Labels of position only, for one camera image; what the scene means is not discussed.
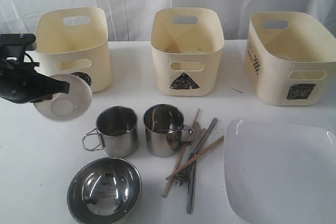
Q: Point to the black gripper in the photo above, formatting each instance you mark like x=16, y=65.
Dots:
x=21, y=83

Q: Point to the small white bowl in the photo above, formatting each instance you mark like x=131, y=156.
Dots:
x=67, y=107

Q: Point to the steel mug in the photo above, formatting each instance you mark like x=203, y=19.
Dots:
x=165, y=130
x=117, y=131

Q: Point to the stainless steel bowl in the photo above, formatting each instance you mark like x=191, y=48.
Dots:
x=106, y=190

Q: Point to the wooden chopstick long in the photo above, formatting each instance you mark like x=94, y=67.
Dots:
x=178, y=161

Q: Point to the steel table knife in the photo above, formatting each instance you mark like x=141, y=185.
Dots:
x=199, y=143

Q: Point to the wooden chopstick crossing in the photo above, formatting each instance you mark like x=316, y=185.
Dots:
x=197, y=156

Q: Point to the cream bin with circle mark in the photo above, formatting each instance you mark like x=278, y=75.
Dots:
x=75, y=40

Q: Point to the cream bin with triangle mark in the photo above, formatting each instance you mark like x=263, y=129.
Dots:
x=187, y=45

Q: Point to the white square plate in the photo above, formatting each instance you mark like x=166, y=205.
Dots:
x=279, y=173

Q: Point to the cream bin with square mark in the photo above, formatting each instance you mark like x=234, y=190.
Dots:
x=290, y=57

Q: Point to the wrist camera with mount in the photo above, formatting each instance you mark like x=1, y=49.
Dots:
x=16, y=45

